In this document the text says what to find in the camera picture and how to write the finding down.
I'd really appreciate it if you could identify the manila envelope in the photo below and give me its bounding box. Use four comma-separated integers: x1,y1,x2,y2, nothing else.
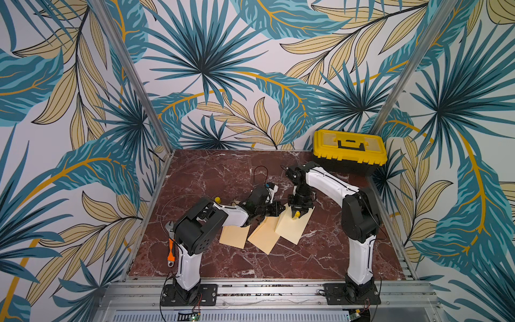
219,225,250,249
248,217,280,255
275,204,315,245

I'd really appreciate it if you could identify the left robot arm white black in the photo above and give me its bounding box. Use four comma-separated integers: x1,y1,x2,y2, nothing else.
160,182,285,307

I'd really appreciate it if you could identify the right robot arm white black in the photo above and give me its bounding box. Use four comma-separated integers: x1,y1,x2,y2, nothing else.
283,162,381,307

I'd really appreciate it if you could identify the yellow black toolbox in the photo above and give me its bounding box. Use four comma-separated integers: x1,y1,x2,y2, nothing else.
313,130,388,177

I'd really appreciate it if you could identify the orange adjustable wrench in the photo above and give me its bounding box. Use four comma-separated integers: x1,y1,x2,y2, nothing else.
165,221,176,268

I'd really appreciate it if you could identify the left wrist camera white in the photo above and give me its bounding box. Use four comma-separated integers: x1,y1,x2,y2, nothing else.
265,182,278,203

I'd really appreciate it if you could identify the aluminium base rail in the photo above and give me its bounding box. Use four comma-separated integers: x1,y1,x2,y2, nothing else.
92,278,448,321

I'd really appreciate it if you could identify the left aluminium corner post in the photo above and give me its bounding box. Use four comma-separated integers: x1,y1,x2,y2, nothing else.
91,0,174,157

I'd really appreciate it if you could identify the aluminium corner post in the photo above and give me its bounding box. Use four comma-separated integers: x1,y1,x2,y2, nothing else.
368,0,458,136
91,0,174,157

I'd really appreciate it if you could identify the right aluminium corner post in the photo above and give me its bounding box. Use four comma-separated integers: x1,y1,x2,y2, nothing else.
368,0,458,136

